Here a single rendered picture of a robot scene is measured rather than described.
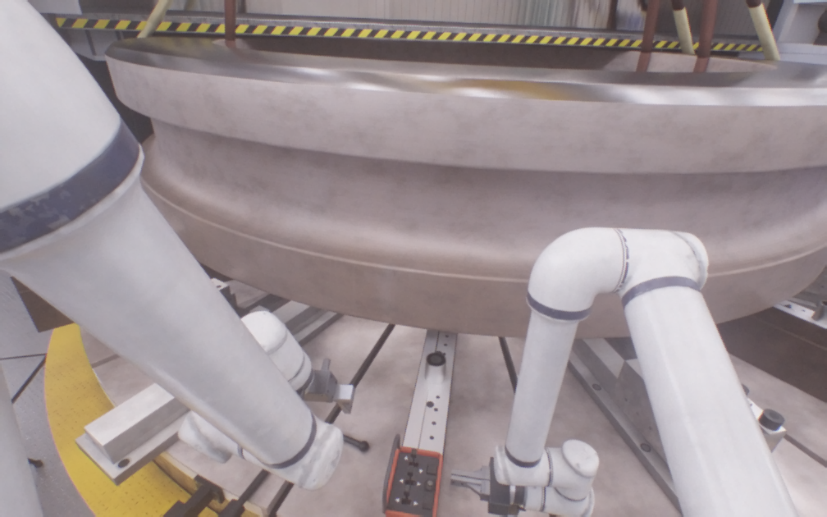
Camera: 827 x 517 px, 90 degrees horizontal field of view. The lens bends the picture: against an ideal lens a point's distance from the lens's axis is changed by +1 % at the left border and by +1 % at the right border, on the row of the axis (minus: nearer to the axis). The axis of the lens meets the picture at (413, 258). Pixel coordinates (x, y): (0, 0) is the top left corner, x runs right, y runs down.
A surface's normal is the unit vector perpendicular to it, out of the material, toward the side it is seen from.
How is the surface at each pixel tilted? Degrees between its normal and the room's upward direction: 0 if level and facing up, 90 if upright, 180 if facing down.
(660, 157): 90
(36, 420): 0
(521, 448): 89
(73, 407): 0
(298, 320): 71
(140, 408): 0
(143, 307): 100
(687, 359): 36
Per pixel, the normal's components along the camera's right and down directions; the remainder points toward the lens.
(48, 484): 0.04, -0.88
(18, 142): 0.84, 0.29
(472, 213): -0.11, 0.47
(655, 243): 0.00, -0.57
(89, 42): 0.22, 0.48
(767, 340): -0.81, 0.26
